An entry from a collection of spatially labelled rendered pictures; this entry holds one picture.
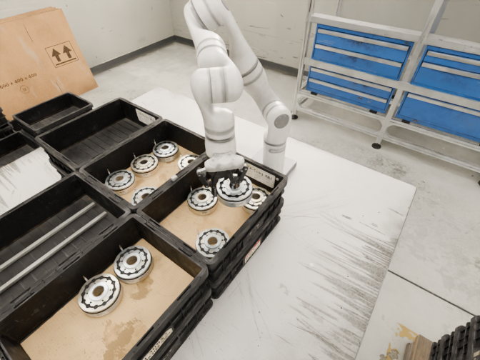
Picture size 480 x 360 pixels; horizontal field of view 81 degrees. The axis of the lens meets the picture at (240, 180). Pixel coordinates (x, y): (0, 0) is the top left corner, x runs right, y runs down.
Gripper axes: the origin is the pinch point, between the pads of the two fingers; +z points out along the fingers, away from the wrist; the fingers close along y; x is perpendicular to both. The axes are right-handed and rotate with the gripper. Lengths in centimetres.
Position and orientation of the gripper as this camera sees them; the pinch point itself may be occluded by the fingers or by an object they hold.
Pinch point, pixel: (223, 189)
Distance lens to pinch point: 79.5
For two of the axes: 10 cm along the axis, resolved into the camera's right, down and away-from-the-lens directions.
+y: -9.8, 1.4, -1.3
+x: 1.9, 7.0, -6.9
